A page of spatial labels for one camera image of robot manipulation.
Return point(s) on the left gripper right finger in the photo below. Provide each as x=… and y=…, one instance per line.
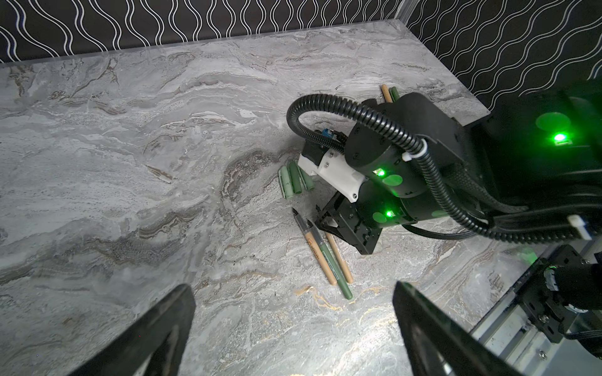
x=432, y=339

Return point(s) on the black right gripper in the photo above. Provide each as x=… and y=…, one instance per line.
x=361, y=223

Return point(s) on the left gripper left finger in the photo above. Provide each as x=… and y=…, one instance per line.
x=158, y=340

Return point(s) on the tan marker pen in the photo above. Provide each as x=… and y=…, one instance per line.
x=309, y=237
x=339, y=258

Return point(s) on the dark green marker pen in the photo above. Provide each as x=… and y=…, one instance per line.
x=330, y=259

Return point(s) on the pale green pen cap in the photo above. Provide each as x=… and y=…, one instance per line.
x=307, y=180

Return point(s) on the dark green pen cap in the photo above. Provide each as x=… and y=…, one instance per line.
x=295, y=178

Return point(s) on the light green marker pen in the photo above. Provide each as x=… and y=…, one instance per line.
x=386, y=93

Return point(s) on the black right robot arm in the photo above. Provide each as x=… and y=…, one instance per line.
x=527, y=173

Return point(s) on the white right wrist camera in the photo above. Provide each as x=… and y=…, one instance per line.
x=331, y=166

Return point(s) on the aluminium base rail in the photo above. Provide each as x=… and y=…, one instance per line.
x=549, y=322

